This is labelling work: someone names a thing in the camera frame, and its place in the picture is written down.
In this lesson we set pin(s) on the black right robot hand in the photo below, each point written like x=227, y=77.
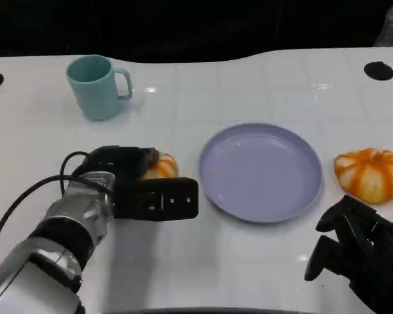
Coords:
x=363, y=252

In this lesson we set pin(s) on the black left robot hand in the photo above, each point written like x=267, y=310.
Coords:
x=124, y=162

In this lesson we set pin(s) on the orange white toy bread roll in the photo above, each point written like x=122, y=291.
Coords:
x=165, y=167
x=366, y=176

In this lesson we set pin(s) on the pale green mug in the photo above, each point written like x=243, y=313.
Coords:
x=95, y=95

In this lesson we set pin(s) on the lilac plate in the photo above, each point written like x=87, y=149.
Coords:
x=262, y=170

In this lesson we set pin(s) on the black backdrop cloth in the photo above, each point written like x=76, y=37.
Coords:
x=183, y=26

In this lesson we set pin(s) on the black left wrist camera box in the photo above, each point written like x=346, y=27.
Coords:
x=157, y=199

